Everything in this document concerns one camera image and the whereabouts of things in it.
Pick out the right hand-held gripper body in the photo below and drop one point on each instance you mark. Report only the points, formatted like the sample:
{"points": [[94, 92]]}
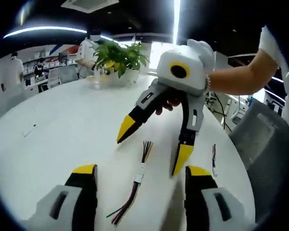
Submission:
{"points": [[192, 81]]}

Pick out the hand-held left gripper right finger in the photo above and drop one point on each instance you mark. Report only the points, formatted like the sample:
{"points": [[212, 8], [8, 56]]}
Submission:
{"points": [[221, 211]]}

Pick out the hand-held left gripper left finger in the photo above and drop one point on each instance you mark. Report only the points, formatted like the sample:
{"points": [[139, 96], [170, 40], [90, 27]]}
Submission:
{"points": [[60, 207]]}

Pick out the person's right hand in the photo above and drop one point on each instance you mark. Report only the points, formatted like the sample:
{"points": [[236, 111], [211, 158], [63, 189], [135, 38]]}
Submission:
{"points": [[204, 54]]}

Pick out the white plant pot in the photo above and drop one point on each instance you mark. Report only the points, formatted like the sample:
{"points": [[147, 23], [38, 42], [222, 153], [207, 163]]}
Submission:
{"points": [[128, 77]]}

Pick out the green potted plant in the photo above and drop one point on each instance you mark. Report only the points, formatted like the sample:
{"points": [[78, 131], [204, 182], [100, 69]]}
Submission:
{"points": [[118, 56]]}

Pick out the ceiling light strip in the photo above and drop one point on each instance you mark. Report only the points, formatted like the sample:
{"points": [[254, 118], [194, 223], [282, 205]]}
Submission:
{"points": [[177, 21], [50, 30]]}

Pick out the mesh office chair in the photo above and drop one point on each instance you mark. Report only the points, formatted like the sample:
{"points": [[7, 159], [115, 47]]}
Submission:
{"points": [[262, 144]]}

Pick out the white flat bar device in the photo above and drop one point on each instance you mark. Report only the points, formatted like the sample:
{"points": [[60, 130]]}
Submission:
{"points": [[29, 131]]}

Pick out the person's white shirt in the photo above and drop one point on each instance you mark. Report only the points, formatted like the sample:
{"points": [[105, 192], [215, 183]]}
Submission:
{"points": [[267, 45]]}

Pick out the white background chair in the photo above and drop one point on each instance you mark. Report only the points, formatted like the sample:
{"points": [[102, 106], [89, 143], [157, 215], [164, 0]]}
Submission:
{"points": [[54, 78]]}

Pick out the ceiling air conditioner unit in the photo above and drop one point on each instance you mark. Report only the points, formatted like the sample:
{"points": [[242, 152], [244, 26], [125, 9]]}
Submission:
{"points": [[89, 4]]}

